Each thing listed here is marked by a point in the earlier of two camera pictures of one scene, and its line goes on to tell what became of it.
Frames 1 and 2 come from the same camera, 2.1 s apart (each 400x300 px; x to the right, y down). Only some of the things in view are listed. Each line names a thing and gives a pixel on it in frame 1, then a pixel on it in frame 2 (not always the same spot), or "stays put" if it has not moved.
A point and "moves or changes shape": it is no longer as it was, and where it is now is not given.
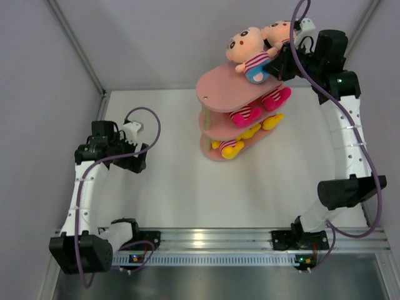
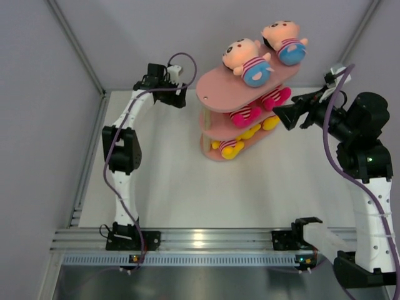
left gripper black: x=132 y=163 → x=176 y=100
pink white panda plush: x=246 y=117 stays put
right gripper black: x=278 y=66 → x=289 y=115
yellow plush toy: x=229 y=148 stays put
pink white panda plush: x=269 y=102 stays put
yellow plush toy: x=249 y=133 stays put
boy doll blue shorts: x=245 y=47 moves or changes shape
